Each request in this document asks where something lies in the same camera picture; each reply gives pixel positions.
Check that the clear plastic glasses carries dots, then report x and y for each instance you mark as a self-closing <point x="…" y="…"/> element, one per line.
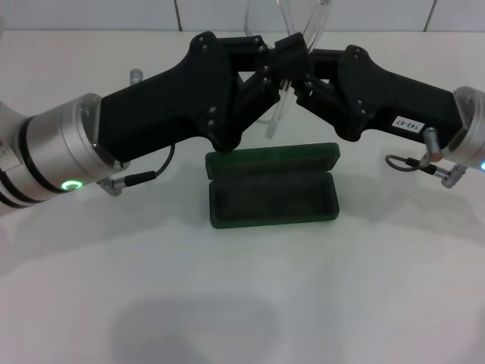
<point x="318" y="17"/>

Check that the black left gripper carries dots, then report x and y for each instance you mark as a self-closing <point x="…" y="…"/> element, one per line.
<point x="163" y="110"/>

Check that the green glasses case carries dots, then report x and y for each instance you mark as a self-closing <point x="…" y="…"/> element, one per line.
<point x="265" y="159"/>

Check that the silver left gripper connector stub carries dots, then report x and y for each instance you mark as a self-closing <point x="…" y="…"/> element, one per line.
<point x="137" y="76"/>

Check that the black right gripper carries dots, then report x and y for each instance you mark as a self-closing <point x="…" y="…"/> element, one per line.
<point x="379" y="98"/>

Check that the silver gripper connector stub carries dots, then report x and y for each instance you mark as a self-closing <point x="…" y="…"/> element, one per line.
<point x="432" y="142"/>
<point x="137" y="76"/>

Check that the silver right gripper connector stub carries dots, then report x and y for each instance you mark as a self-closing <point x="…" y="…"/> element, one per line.
<point x="432" y="142"/>

